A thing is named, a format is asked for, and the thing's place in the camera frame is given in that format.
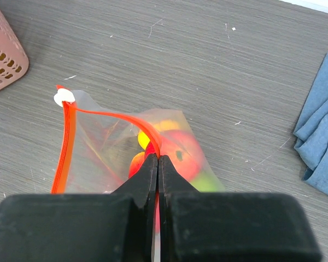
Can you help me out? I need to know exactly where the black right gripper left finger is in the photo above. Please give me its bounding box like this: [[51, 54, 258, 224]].
[[0, 154, 157, 261]]

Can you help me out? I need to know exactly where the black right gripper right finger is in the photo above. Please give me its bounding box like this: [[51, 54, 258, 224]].
[[157, 156, 321, 262]]

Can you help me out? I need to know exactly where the green toy apple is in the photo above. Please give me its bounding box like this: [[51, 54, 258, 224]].
[[191, 175, 226, 192]]

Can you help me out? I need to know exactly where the red toy pepper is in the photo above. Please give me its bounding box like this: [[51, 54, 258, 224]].
[[128, 152, 145, 178]]

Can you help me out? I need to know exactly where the red toy apple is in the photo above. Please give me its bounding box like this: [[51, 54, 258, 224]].
[[160, 130, 204, 181]]

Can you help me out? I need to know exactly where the clear zip top bag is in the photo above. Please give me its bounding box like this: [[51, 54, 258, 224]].
[[50, 84, 226, 262]]

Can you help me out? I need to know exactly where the yellow toy lemon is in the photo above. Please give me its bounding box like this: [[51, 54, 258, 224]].
[[137, 120, 181, 150]]

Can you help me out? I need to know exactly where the blue cloth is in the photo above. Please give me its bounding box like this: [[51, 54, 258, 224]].
[[294, 53, 328, 195]]

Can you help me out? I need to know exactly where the pink plastic basket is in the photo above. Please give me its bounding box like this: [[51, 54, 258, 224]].
[[0, 11, 29, 90]]

